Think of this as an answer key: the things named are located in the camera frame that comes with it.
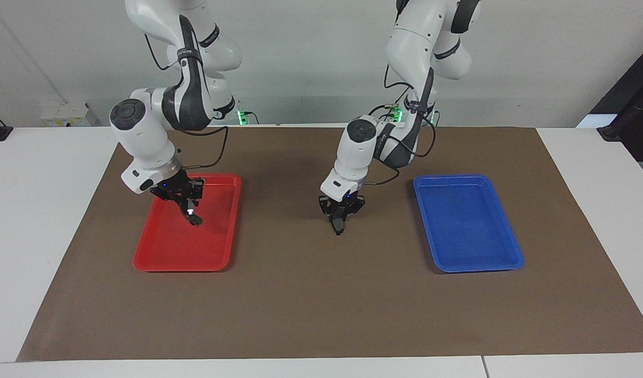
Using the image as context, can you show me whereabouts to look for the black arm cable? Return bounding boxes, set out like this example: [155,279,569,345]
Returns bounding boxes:
[143,31,230,182]
[363,63,438,185]

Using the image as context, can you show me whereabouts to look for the white wall socket box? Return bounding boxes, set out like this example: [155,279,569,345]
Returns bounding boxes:
[39,102,97,128]

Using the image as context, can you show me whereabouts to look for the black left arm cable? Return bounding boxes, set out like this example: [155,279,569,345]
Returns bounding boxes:
[363,63,438,185]

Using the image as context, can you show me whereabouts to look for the large black stand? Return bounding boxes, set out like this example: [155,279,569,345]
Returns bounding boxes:
[577,39,643,163]

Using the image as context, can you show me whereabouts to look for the brown table mat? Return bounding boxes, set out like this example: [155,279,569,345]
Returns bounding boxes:
[16,126,643,363]

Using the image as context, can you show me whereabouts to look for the blue plastic tray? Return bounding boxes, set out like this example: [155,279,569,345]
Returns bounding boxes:
[413,174,525,274]

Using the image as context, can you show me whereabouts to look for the red plastic tray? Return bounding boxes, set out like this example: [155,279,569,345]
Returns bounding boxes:
[132,173,243,272]

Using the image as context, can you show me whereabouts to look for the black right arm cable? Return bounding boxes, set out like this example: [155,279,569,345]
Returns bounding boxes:
[143,31,230,182]

